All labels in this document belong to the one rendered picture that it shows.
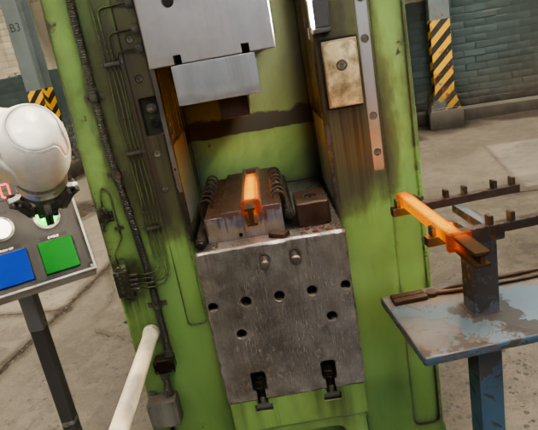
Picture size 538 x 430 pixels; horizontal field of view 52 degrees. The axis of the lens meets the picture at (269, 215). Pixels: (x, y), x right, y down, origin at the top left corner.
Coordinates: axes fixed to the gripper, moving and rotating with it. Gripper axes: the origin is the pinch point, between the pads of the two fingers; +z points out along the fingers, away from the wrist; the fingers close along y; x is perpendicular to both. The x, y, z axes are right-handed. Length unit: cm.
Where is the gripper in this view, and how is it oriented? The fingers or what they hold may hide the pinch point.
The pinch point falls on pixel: (48, 213)
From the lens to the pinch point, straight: 122.9
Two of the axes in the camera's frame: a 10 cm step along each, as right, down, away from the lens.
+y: 8.8, -2.8, 3.8
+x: -3.7, -9.1, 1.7
